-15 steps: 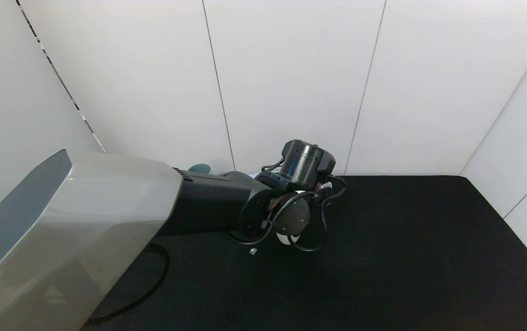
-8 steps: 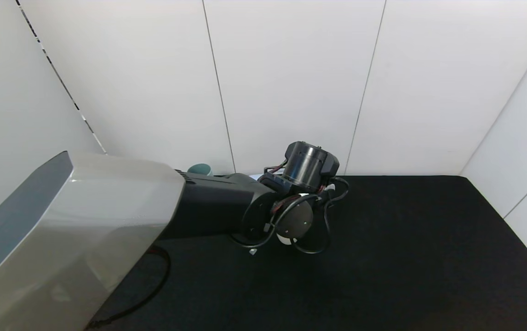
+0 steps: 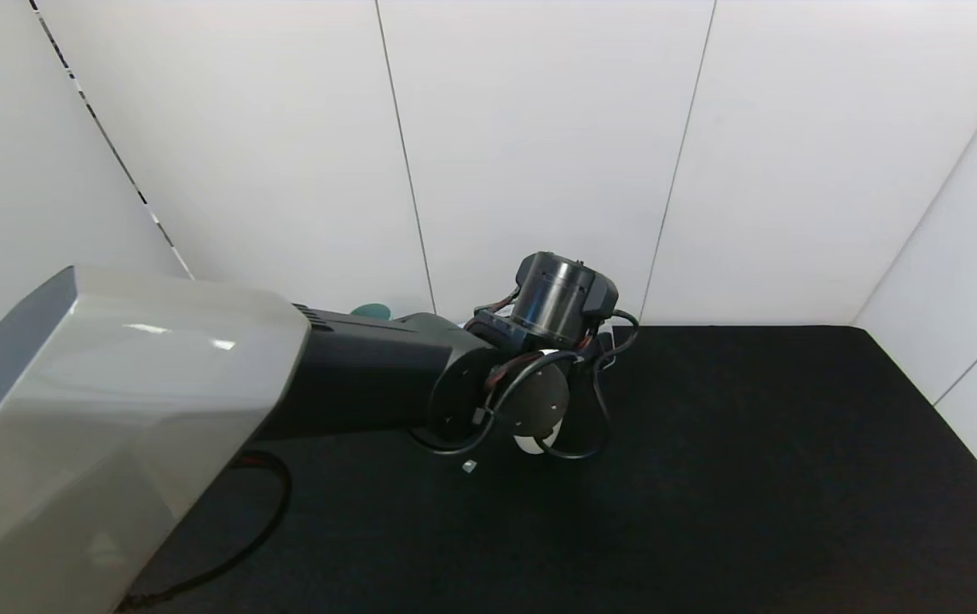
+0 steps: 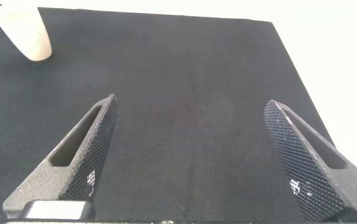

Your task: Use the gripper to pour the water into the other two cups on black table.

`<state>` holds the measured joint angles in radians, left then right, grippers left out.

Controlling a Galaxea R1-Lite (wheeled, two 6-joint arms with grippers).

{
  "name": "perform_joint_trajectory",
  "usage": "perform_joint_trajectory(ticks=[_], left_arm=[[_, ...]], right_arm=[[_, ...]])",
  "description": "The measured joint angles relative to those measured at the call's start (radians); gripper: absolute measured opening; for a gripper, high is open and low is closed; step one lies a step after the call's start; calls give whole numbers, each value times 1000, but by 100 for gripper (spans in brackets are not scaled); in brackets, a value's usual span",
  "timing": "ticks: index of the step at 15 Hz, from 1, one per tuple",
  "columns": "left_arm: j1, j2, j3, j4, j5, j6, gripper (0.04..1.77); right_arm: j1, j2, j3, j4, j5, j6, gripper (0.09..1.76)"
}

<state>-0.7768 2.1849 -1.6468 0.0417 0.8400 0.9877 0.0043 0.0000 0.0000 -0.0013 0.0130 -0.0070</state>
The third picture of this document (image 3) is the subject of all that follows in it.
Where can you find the grey and black left arm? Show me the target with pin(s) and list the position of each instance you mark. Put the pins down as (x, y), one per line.
(113, 426)

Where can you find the teal plastic cup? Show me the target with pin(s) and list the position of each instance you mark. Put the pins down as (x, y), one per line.
(369, 311)

